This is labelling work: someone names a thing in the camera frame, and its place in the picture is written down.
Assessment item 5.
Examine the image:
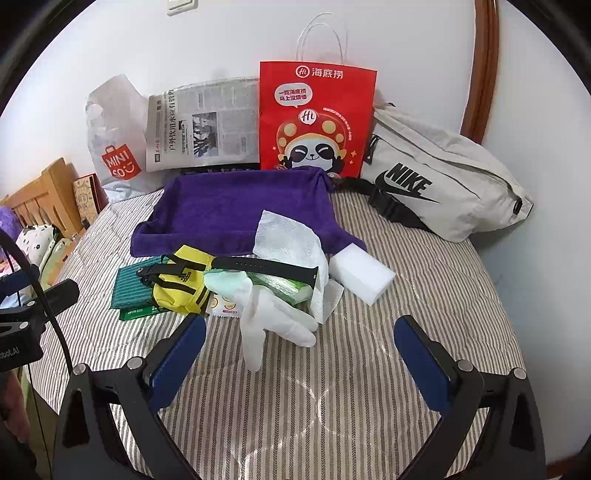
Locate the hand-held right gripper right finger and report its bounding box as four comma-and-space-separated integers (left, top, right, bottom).
394, 316, 550, 480

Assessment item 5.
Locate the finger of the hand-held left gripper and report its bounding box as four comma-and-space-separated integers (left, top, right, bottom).
0, 270, 29, 298
32, 278, 80, 324

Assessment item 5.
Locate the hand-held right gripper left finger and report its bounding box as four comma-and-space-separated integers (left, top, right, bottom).
53, 315, 207, 480

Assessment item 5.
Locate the dark green packet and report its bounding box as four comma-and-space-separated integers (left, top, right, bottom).
119, 302, 167, 322

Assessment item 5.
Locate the small yellow bag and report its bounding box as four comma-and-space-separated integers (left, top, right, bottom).
152, 246, 218, 315

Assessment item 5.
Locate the white cartoon printed packet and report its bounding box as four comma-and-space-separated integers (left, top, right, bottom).
206, 293, 243, 319

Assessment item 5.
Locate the teal striped cleaning cloth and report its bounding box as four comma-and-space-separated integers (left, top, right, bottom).
111, 265, 160, 311

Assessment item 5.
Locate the white glove mint cuff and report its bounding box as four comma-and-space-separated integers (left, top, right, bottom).
203, 270, 319, 372

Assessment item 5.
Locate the white sponge block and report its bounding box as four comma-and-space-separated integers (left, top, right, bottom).
329, 251, 397, 306

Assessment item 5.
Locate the black watch strap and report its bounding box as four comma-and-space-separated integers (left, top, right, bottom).
137, 255, 320, 292

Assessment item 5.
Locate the light green tissue packet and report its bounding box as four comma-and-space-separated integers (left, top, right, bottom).
245, 271, 315, 305

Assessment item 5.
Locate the purple towel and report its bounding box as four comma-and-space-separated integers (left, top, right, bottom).
130, 167, 368, 259

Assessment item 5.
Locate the white paper towel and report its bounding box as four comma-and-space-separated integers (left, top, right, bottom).
252, 209, 345, 324

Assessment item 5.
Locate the white dotted pillow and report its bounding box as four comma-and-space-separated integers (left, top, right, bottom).
16, 224, 61, 273

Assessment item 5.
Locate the purple plush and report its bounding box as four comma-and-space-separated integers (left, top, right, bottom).
0, 206, 21, 241

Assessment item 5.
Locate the patterned brown box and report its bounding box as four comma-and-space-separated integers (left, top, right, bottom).
72, 174, 109, 227

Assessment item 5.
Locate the striped bed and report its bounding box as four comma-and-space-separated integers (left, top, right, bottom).
28, 185, 522, 480

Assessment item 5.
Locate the wooden headboard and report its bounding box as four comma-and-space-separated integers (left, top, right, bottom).
0, 158, 86, 241

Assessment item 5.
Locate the white plastic shopping bag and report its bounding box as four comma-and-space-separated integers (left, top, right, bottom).
84, 74, 160, 204

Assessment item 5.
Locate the black cardboard box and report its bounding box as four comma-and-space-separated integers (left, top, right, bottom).
180, 161, 262, 176

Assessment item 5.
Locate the grey waist bag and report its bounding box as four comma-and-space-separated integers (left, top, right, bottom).
332, 104, 534, 243

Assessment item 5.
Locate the newspaper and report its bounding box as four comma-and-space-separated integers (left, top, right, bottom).
145, 78, 262, 172

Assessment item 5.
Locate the red paper bag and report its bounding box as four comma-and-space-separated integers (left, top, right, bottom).
259, 13, 378, 180

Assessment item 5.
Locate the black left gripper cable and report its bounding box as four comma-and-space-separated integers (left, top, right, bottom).
0, 228, 77, 370

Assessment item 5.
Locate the wooden door frame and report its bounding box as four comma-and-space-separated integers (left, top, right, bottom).
461, 0, 500, 146

